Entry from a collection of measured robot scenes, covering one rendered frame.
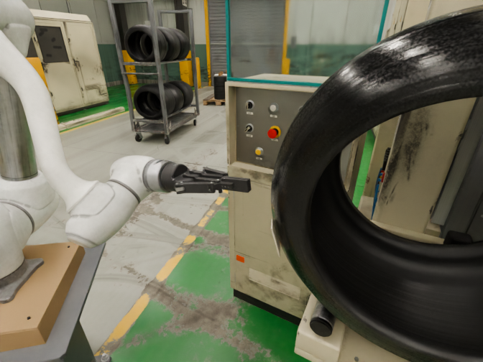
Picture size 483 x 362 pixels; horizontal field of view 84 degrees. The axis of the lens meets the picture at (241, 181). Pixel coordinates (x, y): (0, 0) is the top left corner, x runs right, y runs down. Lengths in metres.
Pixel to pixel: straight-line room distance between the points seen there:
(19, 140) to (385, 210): 1.12
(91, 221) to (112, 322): 1.20
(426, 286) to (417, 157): 0.30
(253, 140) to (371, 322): 0.87
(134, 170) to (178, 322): 1.16
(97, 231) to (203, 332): 1.11
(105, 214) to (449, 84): 0.68
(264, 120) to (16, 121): 0.85
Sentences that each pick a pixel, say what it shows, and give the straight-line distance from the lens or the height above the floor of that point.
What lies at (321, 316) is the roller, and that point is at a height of 0.92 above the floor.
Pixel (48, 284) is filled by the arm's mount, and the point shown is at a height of 0.72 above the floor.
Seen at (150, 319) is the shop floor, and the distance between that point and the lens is 1.81.
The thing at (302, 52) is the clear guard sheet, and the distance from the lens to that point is 1.06.
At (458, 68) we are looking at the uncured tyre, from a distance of 0.37.
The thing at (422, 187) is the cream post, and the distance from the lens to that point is 0.82.
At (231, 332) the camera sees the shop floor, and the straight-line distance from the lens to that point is 1.69.
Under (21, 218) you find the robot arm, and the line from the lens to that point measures 1.11.
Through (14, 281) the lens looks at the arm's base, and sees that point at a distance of 1.13.
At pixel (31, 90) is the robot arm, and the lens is 0.83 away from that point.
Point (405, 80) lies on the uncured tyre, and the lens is 0.37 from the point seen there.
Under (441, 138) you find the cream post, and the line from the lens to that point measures 0.78.
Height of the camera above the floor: 1.41
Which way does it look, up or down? 27 degrees down
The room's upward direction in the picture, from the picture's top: straight up
